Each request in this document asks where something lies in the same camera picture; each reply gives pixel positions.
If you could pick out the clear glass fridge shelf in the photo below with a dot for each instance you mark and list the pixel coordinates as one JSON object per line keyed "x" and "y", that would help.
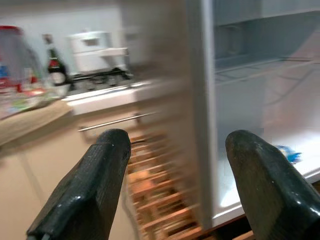
{"x": 262, "y": 68}

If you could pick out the dark glass bottle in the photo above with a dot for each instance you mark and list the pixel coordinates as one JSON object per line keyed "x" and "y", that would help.
{"x": 56, "y": 67}

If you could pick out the steel gas stove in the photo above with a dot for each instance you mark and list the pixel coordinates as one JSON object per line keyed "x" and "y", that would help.
{"x": 100, "y": 78}

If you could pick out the beige kitchen cabinet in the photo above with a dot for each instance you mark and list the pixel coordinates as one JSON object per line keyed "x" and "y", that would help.
{"x": 37, "y": 175}

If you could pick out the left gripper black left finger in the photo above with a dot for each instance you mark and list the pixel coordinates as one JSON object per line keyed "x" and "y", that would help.
{"x": 85, "y": 190}

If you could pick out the wooden wine rack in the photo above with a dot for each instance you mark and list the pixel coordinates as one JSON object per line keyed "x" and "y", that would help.
{"x": 160, "y": 187}

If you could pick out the blue white snack bag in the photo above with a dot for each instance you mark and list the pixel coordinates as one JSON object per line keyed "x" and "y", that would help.
{"x": 290, "y": 153}

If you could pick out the beige wooden board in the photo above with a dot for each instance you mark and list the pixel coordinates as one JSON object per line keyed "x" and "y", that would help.
{"x": 32, "y": 120}

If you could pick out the white cooking pot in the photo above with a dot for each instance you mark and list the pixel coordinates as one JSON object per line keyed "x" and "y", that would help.
{"x": 92, "y": 50}

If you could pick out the small dark grey fridge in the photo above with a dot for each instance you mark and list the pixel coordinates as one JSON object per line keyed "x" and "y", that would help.
{"x": 250, "y": 107}

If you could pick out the clear bag of vegetables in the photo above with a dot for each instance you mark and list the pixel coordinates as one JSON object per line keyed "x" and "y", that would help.
{"x": 20, "y": 103}

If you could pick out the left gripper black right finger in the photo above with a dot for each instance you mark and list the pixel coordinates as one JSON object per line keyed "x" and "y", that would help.
{"x": 270, "y": 190}

